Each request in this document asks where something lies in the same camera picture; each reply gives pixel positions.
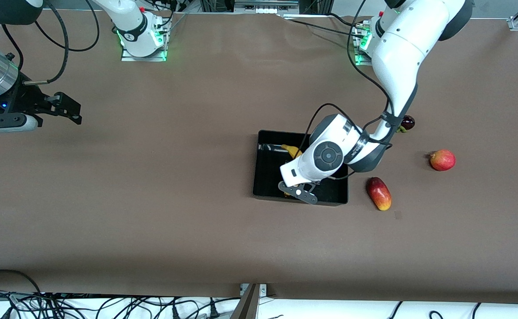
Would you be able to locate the yellow banana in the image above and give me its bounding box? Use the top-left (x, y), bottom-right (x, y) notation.
top-left (281, 144), bottom-right (304, 198)

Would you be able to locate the black looping right arm cable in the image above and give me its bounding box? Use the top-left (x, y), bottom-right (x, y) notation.
top-left (35, 0), bottom-right (100, 52)

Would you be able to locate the long black table cable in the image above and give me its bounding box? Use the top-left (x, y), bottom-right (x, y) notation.
top-left (291, 19), bottom-right (363, 39)

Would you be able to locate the black plastic box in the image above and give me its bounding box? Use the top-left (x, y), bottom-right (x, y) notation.
top-left (253, 130), bottom-right (349, 207)

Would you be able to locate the dark metal support beam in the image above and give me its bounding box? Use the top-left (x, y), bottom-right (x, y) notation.
top-left (230, 284), bottom-right (268, 319)

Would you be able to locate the brown table cover sheet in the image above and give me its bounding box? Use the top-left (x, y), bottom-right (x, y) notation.
top-left (0, 9), bottom-right (518, 306)

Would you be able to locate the red apple with stem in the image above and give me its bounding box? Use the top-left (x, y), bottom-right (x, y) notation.
top-left (429, 149), bottom-right (456, 171)

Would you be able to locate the black arched floor cable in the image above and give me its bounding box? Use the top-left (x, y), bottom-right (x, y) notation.
top-left (0, 269), bottom-right (43, 295)

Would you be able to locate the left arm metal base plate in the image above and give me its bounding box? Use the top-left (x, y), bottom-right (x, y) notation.
top-left (354, 22), bottom-right (402, 67)

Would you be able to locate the red yellow mango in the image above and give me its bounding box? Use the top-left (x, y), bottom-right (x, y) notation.
top-left (366, 177), bottom-right (392, 211)

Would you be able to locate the white power strip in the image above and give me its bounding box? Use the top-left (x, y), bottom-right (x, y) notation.
top-left (235, 0), bottom-right (299, 15)

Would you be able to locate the short black table cable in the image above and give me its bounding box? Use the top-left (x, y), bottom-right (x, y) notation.
top-left (328, 12), bottom-right (361, 27)

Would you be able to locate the black cable with metal plug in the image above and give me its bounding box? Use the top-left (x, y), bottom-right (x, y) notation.
top-left (1, 0), bottom-right (69, 85)

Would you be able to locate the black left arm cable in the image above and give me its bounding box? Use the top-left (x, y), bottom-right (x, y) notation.
top-left (301, 0), bottom-right (396, 180)

